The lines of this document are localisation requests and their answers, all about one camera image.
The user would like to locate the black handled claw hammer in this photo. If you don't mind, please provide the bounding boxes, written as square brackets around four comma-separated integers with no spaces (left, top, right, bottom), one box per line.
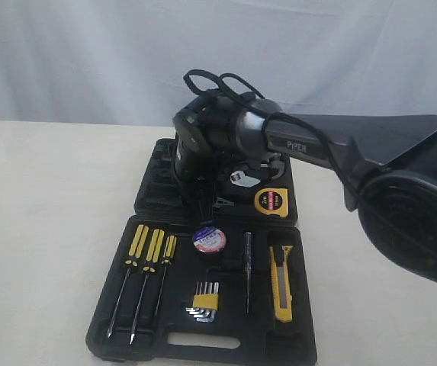
[260,152,285,181]

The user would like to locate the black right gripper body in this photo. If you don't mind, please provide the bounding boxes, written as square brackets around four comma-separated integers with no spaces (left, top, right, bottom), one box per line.
[182,176,218,223]

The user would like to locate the small yellow black screwdriver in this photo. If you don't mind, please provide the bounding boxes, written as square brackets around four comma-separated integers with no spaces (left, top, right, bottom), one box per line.
[154,235,177,317]

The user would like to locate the clear handled tester screwdriver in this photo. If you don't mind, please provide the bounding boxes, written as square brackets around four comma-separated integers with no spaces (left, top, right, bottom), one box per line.
[244,231,252,314]

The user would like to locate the silver adjustable wrench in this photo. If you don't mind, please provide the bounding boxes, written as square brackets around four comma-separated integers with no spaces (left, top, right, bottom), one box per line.
[230,170,261,188]

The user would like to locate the yellow utility knife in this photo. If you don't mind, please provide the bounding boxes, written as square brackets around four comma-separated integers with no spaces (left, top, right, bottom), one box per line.
[269,246,293,323]

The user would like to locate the white backdrop curtain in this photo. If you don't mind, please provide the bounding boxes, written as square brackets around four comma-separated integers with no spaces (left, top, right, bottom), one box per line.
[0,1,437,126]

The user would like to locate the yellow measuring tape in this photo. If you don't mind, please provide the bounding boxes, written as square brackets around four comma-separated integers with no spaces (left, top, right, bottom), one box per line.
[254,188,289,218]

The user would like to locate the black plastic tool case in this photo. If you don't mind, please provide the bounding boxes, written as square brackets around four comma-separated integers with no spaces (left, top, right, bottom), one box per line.
[85,138,317,365]

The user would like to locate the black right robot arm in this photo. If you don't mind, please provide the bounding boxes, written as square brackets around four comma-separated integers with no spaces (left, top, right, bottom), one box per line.
[172,90,437,283]

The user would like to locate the middle yellow black screwdriver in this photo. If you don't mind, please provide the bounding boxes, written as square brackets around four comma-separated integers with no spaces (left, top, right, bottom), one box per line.
[129,229,165,345]

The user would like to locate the large yellow black screwdriver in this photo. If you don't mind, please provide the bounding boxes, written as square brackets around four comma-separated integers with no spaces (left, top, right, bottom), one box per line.
[106,224,149,339]

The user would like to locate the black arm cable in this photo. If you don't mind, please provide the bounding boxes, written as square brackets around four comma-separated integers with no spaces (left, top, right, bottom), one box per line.
[182,69,437,268]

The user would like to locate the orange black handled pliers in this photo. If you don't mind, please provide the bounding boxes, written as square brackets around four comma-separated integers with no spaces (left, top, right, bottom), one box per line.
[213,197,235,209]

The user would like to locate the hex key set yellow holder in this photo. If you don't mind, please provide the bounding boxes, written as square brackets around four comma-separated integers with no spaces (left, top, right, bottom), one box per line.
[185,281,220,324]

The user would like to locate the black electrical tape roll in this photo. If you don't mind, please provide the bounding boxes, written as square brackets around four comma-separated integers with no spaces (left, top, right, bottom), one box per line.
[192,226,227,254]

